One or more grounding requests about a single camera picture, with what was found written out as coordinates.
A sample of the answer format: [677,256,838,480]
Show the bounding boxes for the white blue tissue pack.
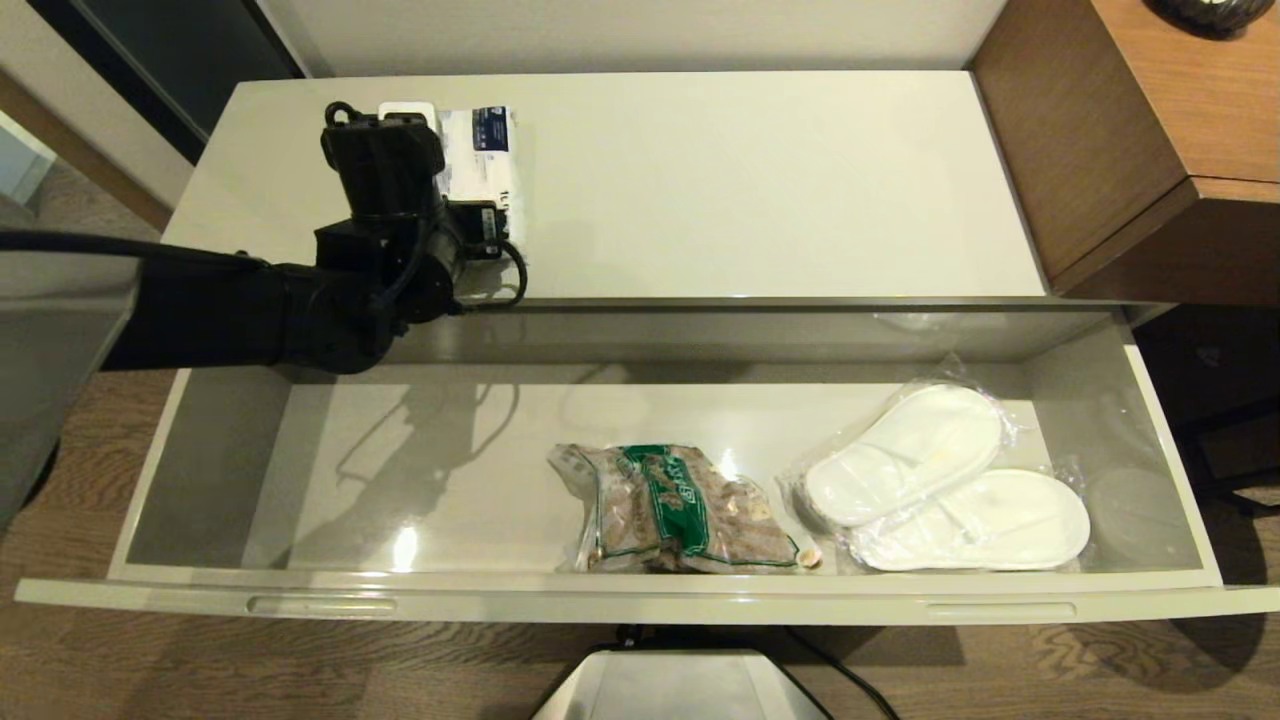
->
[436,104,529,251]

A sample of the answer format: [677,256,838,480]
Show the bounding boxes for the beige cabinet drawer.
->
[14,305,1280,628]

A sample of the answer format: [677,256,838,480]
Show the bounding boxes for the silver black robot base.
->
[530,648,833,720]

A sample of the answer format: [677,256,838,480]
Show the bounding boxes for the beige glossy cabinet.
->
[160,71,1141,386]

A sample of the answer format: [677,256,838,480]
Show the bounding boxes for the green printed snack bag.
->
[546,442,803,575]

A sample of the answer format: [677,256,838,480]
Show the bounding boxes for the dark glass panel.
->
[25,0,307,166]

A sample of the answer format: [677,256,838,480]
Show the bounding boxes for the white disposable slipper in plastic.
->
[848,468,1092,574]
[802,384,1005,530]

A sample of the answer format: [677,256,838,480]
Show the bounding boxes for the brown wooden desk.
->
[968,0,1280,307]

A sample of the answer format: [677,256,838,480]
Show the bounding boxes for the dark round bowl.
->
[1148,0,1269,37]

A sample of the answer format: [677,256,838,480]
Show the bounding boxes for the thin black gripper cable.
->
[448,238,529,313]

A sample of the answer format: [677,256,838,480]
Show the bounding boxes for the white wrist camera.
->
[377,99,439,130]

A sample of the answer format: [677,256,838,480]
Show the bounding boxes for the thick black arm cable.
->
[0,229,273,273]

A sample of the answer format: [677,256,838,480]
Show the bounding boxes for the black base power cable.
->
[613,621,901,720]

